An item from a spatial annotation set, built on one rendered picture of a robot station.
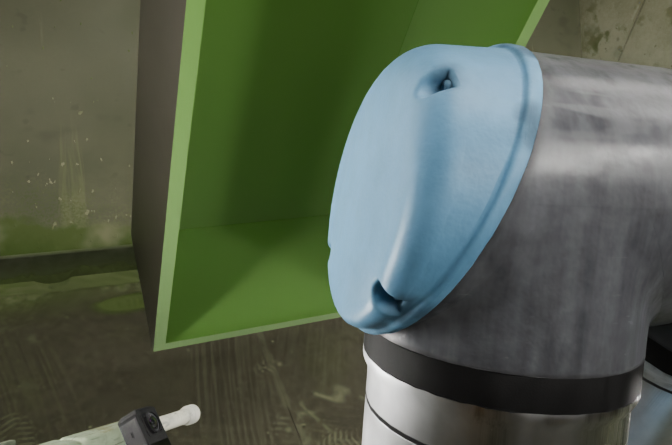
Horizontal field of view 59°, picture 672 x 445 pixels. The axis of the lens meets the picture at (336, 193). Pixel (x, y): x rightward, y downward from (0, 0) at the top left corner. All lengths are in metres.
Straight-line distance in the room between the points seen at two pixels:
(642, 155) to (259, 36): 1.12
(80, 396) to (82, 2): 1.27
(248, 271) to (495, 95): 1.37
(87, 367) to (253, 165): 0.82
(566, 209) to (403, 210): 0.05
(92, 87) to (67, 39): 0.17
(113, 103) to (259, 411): 1.13
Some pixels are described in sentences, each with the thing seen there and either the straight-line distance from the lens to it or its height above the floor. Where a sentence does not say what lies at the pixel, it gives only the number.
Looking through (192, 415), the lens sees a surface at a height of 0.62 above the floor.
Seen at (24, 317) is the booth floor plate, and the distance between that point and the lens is 2.13.
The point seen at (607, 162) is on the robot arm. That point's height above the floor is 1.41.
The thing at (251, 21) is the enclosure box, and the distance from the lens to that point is 1.27.
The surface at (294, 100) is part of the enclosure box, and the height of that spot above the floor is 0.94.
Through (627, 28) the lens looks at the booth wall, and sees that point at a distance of 3.07.
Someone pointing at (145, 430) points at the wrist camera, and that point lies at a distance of 0.73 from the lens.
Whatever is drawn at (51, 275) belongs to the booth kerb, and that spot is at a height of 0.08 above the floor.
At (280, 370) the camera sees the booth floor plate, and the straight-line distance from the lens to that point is 1.94.
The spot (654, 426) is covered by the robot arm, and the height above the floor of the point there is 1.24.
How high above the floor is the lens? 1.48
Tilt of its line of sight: 31 degrees down
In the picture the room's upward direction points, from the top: 12 degrees clockwise
